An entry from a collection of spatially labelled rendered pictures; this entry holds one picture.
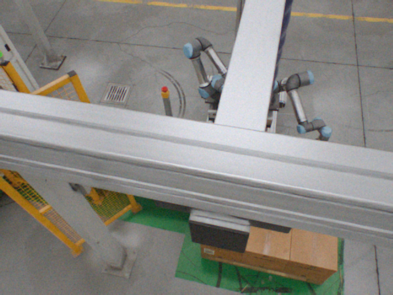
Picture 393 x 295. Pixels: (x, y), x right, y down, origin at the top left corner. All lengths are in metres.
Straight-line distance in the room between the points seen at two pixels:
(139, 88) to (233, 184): 4.63
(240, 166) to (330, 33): 5.65
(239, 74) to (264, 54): 0.09
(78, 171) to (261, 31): 0.54
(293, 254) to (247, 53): 2.60
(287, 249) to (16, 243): 2.86
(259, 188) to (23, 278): 3.82
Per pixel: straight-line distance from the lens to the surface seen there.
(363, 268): 3.98
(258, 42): 0.83
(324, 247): 3.32
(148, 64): 5.35
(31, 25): 5.46
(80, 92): 2.38
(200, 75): 3.13
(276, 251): 3.21
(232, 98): 0.70
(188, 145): 0.44
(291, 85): 2.85
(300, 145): 0.45
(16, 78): 2.63
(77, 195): 2.44
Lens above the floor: 3.57
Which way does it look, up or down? 57 degrees down
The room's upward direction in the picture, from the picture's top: 5 degrees counter-clockwise
